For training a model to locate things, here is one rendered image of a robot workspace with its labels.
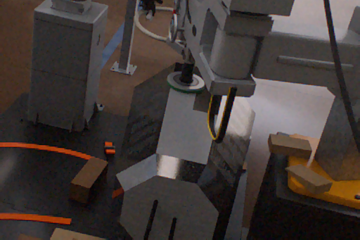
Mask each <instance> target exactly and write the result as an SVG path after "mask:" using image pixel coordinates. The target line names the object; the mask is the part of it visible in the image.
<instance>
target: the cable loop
mask: <svg viewBox="0 0 360 240"><path fill-rule="evenodd" d="M236 92H237V87H229V92H228V94H227V99H226V103H225V105H224V111H223V114H222V119H221V122H220V125H219V131H218V132H217V131H216V129H215V126H214V117H215V113H216V109H217V102H218V99H219V95H213V94H212V98H211V100H210V107H209V111H208V114H207V126H208V129H209V131H210V135H211V137H212V139H213V140H214V142H215V143H217V144H220V143H221V142H222V141H223V139H224V136H225V134H226V131H227V127H228V123H229V118H230V116H231V111H232V107H233V104H234V99H235V96H236Z"/></svg>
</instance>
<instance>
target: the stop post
mask: <svg viewBox="0 0 360 240"><path fill-rule="evenodd" d="M138 4H139V0H127V12H126V15H125V20H124V32H123V36H122V48H121V52H120V61H115V64H114V65H113V66H112V67H111V69H110V71H115V72H119V73H122V74H127V75H132V74H133V72H134V70H135V69H136V67H137V66H134V65H130V64H129V59H130V56H131V49H132V42H133V37H134V26H135V24H134V16H135V14H136V12H137V8H138Z"/></svg>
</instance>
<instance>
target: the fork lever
mask: <svg viewBox="0 0 360 240"><path fill-rule="evenodd" d="M166 44H167V45H168V46H170V47H171V48H172V49H174V50H175V51H177V53H178V54H180V55H181V56H182V59H183V60H184V59H186V54H185V51H186V48H185V47H184V45H185V44H187V42H185V41H184V43H183V44H180V43H178V42H176V41H175V42H174V43H171V42H170V41H169V36H167V42H166ZM193 60H195V59H194V57H193V55H192V53H191V51H190V56H189V60H188V62H190V63H193Z"/></svg>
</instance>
